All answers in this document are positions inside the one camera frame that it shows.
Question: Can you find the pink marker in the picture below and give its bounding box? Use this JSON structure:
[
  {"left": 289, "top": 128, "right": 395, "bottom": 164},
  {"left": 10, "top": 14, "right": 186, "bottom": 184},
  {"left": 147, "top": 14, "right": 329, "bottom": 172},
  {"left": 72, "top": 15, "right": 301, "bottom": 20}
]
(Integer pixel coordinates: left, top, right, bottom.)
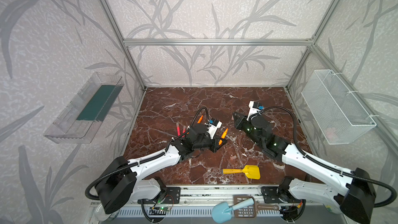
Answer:
[{"left": 176, "top": 122, "right": 181, "bottom": 136}]

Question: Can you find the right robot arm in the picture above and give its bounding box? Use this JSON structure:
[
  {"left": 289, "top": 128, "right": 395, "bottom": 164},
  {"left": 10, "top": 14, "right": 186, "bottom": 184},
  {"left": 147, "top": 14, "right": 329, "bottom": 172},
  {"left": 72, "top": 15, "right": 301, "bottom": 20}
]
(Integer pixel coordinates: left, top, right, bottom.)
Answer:
[{"left": 233, "top": 112, "right": 397, "bottom": 224}]

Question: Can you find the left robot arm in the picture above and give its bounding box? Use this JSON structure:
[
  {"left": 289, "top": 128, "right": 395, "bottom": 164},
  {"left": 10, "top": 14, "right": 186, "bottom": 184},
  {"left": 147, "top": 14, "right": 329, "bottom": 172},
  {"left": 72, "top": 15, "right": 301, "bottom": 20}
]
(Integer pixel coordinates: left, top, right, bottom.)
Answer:
[{"left": 85, "top": 119, "right": 227, "bottom": 215}]

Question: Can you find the yellow toy shovel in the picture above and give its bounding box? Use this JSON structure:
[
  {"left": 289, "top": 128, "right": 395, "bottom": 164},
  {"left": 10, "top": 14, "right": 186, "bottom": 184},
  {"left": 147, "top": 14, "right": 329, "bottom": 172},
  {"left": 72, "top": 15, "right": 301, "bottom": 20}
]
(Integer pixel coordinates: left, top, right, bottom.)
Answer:
[{"left": 222, "top": 165, "right": 261, "bottom": 180}]

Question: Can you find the light blue toy shovel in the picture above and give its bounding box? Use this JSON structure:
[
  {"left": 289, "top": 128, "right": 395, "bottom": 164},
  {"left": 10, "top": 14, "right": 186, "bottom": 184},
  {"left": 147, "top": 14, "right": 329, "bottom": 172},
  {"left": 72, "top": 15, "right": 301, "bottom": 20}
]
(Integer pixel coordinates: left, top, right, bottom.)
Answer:
[{"left": 211, "top": 198, "right": 255, "bottom": 224}]

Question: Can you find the small circuit board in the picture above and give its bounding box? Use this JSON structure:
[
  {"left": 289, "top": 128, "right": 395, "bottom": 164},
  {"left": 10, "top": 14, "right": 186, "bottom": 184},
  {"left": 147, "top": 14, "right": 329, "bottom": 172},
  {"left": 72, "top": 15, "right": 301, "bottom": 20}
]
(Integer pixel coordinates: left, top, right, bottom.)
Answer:
[{"left": 149, "top": 206, "right": 171, "bottom": 216}]

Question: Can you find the brown toy rake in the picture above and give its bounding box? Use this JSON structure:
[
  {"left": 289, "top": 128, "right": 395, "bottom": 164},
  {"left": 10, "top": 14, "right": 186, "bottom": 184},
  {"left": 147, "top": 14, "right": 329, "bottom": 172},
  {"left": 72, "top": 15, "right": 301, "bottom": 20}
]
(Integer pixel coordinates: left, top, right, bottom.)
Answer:
[{"left": 233, "top": 195, "right": 281, "bottom": 218}]

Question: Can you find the metal tin can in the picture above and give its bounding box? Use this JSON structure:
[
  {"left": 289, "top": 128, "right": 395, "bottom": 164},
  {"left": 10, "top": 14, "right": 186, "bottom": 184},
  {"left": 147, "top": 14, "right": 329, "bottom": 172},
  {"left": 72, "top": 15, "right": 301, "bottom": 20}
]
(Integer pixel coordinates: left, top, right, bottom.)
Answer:
[{"left": 94, "top": 204, "right": 120, "bottom": 222}]

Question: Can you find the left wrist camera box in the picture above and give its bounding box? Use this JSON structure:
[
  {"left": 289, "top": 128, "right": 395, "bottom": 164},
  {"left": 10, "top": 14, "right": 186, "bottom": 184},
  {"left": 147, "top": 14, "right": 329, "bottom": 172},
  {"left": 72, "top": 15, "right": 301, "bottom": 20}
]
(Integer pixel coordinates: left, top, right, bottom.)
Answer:
[{"left": 207, "top": 118, "right": 222, "bottom": 140}]

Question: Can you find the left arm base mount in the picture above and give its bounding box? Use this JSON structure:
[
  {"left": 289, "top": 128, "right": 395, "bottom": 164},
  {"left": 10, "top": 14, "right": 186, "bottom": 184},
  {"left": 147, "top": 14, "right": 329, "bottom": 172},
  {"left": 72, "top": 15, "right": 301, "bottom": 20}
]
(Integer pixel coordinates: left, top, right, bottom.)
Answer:
[{"left": 144, "top": 187, "right": 181, "bottom": 205}]

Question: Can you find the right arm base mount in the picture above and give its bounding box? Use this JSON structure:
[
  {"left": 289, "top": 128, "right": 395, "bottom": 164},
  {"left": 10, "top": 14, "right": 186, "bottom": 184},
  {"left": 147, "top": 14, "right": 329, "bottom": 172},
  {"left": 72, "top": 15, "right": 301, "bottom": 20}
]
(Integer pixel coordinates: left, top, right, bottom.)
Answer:
[{"left": 261, "top": 176, "right": 301, "bottom": 204}]

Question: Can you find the aluminium front rail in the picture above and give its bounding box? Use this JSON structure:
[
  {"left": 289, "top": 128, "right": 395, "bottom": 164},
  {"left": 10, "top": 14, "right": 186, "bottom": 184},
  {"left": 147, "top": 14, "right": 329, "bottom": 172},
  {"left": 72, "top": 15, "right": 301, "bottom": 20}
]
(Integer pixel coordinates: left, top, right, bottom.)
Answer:
[{"left": 83, "top": 184, "right": 352, "bottom": 219}]

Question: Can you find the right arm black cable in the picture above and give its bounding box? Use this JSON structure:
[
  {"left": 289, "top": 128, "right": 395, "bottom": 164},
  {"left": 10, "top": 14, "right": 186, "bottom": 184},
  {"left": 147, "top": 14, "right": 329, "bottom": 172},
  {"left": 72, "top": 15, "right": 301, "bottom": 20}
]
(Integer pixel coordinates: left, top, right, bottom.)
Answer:
[{"left": 260, "top": 105, "right": 398, "bottom": 208}]

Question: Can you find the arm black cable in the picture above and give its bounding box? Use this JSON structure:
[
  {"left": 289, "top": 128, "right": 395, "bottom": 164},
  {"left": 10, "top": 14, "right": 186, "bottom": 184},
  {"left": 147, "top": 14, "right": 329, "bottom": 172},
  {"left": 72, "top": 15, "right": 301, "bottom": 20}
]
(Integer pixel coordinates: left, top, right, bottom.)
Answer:
[
  {"left": 260, "top": 105, "right": 398, "bottom": 208},
  {"left": 84, "top": 107, "right": 209, "bottom": 201}
]

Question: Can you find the white wire basket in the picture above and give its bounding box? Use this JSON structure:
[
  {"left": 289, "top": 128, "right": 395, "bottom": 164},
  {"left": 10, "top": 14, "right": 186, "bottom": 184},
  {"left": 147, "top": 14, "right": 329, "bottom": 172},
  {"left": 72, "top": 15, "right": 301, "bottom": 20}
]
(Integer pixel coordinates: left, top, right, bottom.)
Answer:
[{"left": 302, "top": 69, "right": 377, "bottom": 145}]

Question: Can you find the clear plastic wall shelf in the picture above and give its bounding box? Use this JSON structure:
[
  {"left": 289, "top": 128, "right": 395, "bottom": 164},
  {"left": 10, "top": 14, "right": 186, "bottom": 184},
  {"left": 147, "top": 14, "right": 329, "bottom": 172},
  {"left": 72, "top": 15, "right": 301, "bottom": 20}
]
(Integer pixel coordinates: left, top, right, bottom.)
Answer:
[{"left": 44, "top": 72, "right": 124, "bottom": 144}]

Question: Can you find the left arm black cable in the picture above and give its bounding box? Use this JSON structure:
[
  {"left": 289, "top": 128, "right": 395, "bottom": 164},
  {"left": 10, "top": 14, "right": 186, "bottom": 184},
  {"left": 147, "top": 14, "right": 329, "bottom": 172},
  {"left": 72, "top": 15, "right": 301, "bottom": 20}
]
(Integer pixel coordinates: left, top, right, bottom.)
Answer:
[{"left": 84, "top": 107, "right": 209, "bottom": 201}]

